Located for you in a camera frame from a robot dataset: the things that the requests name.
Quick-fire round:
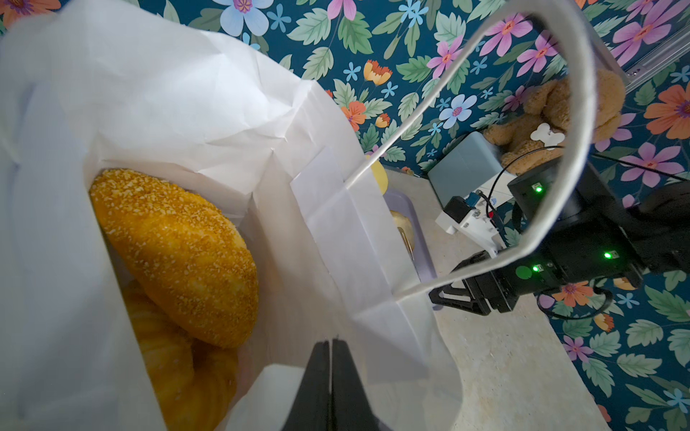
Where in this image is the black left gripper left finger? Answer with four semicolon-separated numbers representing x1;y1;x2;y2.
282;341;331;431

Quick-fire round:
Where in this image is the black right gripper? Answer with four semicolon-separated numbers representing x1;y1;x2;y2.
429;252;561;316

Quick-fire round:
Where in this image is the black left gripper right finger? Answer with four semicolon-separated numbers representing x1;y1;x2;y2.
331;339;379;431

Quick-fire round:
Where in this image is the glazed ring donut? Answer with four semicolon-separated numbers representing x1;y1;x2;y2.
122;280;238;430

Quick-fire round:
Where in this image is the orange oval bread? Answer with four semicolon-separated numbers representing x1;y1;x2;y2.
89;169;259;348

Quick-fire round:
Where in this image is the floral paper bag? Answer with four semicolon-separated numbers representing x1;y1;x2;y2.
0;0;599;431

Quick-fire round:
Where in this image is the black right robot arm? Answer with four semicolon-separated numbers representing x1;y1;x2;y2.
429;163;689;315

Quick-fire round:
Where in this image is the split crusty bread roll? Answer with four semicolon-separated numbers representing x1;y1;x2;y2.
391;211;415;259

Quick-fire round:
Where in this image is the white drawer cabinet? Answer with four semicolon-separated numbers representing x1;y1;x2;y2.
428;132;502;207

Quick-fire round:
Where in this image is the purple tray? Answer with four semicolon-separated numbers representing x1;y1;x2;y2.
384;189;437;282

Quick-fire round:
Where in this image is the brown plush dog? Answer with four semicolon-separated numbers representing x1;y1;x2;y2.
483;69;625;176

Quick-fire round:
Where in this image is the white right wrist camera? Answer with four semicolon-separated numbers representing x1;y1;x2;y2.
436;189;507;258

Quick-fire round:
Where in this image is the yellow ring donut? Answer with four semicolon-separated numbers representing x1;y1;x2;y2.
370;161;389;195

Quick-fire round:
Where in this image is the aluminium frame post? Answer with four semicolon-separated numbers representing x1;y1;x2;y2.
625;25;689;93

